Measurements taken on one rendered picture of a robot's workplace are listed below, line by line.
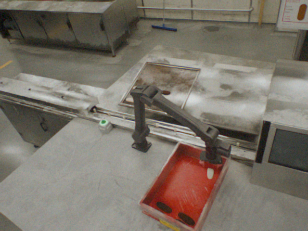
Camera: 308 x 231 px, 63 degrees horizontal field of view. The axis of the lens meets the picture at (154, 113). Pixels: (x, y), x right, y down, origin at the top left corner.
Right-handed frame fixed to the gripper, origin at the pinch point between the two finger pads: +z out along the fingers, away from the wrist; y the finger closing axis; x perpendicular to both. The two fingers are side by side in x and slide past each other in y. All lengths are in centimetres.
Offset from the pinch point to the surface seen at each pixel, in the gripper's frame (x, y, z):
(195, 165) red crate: 5.7, -9.0, 8.0
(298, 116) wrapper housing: -1, 36, -40
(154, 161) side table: 6.5, -35.0, 8.5
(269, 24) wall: 382, 97, 86
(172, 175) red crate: -3.0, -22.0, 8.1
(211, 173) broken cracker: 0.3, 0.5, 7.0
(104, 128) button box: 29, -75, 3
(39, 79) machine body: 102, -176, 9
